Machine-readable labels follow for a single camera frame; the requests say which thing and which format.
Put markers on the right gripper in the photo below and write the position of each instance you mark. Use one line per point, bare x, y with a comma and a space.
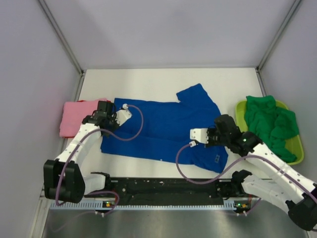
210, 130

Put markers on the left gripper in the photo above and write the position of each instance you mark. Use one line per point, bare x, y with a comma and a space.
113, 117

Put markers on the blue t-shirt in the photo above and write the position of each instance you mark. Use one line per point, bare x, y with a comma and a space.
162, 128

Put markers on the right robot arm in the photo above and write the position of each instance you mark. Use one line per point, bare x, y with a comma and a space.
293, 193

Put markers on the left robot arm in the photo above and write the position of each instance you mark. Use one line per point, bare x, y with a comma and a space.
63, 179

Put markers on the red folded t-shirt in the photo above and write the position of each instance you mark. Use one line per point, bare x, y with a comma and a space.
81, 101

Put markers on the green t-shirt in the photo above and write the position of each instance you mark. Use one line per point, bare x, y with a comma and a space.
274, 125

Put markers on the lime green plastic tray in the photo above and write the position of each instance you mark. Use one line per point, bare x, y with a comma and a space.
294, 145

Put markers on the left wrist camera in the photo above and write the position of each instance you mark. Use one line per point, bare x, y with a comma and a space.
123, 115

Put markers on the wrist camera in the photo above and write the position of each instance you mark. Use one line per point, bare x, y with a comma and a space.
199, 136
123, 115

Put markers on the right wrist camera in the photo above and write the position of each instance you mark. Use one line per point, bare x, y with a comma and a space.
199, 136

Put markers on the grey cable duct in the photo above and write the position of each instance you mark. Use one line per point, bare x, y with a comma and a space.
228, 205

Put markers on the aluminium frame rail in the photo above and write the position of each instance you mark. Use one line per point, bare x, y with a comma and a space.
60, 36

